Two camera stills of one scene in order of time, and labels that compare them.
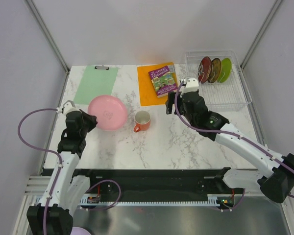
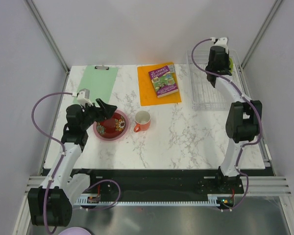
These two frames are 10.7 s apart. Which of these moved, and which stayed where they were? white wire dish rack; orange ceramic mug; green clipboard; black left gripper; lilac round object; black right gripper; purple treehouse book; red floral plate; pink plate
Moved: pink plate; black right gripper; red floral plate
Stayed: purple treehouse book; orange ceramic mug; white wire dish rack; lilac round object; green clipboard; black left gripper
